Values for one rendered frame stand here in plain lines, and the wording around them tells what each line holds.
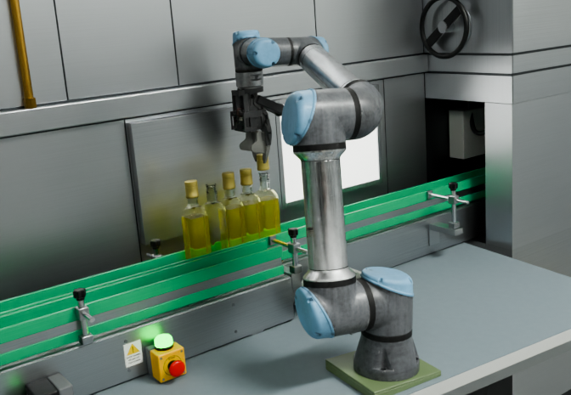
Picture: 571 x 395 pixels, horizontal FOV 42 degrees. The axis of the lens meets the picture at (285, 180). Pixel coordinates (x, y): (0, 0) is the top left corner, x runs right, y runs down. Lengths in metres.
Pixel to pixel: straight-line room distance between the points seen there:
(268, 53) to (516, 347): 0.95
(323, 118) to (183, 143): 0.64
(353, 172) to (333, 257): 0.92
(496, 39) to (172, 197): 1.15
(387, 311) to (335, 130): 0.41
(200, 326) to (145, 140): 0.52
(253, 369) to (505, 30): 1.32
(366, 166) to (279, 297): 0.68
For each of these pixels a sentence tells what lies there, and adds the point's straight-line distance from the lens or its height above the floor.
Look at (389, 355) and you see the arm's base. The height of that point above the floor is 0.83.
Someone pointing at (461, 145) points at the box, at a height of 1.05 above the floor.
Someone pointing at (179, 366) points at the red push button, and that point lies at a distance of 1.78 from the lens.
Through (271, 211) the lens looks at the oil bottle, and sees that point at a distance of 2.09.
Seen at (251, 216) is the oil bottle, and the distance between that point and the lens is 2.06.
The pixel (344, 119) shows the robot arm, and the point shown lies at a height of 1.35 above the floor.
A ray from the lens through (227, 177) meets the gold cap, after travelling 2.01.
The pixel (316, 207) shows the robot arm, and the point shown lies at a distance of 1.57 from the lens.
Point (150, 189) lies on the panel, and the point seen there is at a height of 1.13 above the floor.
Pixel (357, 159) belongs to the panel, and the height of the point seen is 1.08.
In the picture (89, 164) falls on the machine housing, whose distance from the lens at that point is 2.00.
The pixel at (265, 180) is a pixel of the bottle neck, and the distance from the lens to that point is 2.08.
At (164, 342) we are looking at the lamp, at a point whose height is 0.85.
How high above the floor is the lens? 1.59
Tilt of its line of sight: 13 degrees down
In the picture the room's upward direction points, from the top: 4 degrees counter-clockwise
